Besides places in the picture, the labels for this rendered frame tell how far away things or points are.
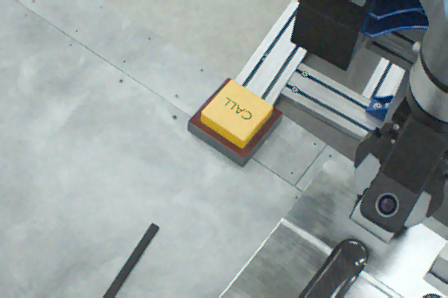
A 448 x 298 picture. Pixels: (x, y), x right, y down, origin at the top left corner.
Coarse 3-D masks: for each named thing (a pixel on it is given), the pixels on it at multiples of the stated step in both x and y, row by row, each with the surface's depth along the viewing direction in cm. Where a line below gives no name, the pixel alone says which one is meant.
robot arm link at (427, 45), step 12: (420, 0) 71; (432, 0) 69; (444, 0) 66; (432, 12) 69; (444, 12) 67; (432, 24) 70; (444, 24) 67; (432, 36) 70; (444, 36) 68; (420, 48) 73; (432, 48) 70; (444, 48) 69; (432, 60) 71; (444, 60) 69; (432, 72) 72; (444, 72) 70; (444, 84) 71
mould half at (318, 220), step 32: (320, 192) 96; (352, 192) 96; (288, 224) 94; (320, 224) 94; (352, 224) 94; (256, 256) 92; (288, 256) 92; (320, 256) 92; (384, 256) 92; (416, 256) 93; (256, 288) 90; (288, 288) 90; (352, 288) 91; (384, 288) 91; (416, 288) 91
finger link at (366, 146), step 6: (372, 132) 85; (378, 132) 85; (366, 138) 86; (372, 138) 85; (378, 138) 85; (360, 144) 87; (366, 144) 87; (372, 144) 86; (360, 150) 88; (366, 150) 87; (372, 150) 87; (360, 156) 89; (366, 156) 88; (354, 162) 90; (360, 162) 90
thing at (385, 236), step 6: (366, 192) 93; (354, 210) 93; (354, 216) 94; (360, 216) 93; (360, 222) 94; (366, 222) 93; (366, 228) 94; (372, 228) 93; (378, 228) 92; (378, 234) 93; (384, 234) 92; (390, 234) 92; (384, 240) 93
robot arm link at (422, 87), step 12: (420, 60) 73; (420, 72) 74; (420, 84) 74; (432, 84) 73; (420, 96) 75; (432, 96) 73; (444, 96) 72; (432, 108) 74; (444, 108) 74; (444, 120) 75
